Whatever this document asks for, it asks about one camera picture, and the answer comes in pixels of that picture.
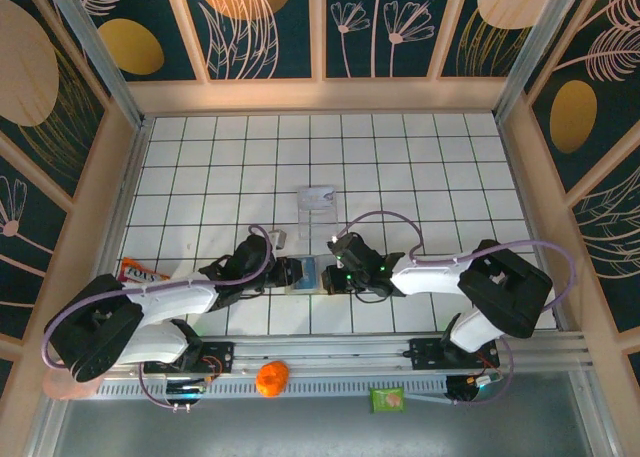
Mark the silver credit card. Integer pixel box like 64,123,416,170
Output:
297,185,337,211

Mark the clear acrylic tray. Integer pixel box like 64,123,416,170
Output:
297,184,340,242

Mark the orange fruit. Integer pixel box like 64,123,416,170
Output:
256,360,290,399

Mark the orange white snack bag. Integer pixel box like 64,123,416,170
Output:
119,256,171,283

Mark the green snack packet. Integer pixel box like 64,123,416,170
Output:
368,386,406,414

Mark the pink plastic cup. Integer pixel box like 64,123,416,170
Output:
42,369,99,402

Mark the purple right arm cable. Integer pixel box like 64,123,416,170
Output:
333,210,579,407

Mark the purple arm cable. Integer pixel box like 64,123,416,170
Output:
333,210,579,407
43,224,275,412

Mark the aluminium mounting rail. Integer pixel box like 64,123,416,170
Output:
52,330,596,378

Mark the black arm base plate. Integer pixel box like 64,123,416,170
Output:
408,337,501,373
143,341,236,376

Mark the perforated metal cable tray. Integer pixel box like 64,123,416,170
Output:
94,379,451,401

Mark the black controller module with wires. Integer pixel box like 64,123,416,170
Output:
164,380,211,412
444,371,505,407

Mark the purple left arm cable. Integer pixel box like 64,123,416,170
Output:
43,224,275,412

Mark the aluminium frame post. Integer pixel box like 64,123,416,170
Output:
492,0,586,124
42,0,149,131

